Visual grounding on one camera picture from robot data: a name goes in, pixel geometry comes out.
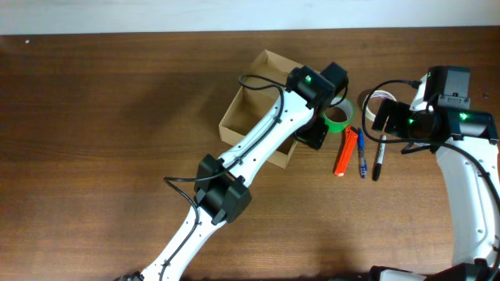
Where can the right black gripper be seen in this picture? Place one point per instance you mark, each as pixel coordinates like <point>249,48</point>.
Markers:
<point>393,126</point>

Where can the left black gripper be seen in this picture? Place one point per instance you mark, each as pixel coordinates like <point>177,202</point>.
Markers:
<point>317,134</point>

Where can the cream masking tape roll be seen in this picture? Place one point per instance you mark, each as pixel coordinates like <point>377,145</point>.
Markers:
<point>375,99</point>

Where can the orange utility knife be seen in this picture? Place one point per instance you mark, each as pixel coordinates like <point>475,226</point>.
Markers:
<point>351,137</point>

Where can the blue pen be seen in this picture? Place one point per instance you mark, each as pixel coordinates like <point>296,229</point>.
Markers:
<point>362,158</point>

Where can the black permanent marker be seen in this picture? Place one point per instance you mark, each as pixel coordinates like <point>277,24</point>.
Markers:
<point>379,158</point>

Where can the brown cardboard box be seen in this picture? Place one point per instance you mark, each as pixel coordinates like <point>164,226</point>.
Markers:
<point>249,107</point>

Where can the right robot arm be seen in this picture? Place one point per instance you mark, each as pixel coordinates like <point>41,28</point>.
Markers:
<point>465,143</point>

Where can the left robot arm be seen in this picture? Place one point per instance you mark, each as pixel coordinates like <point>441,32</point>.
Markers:
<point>222,184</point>

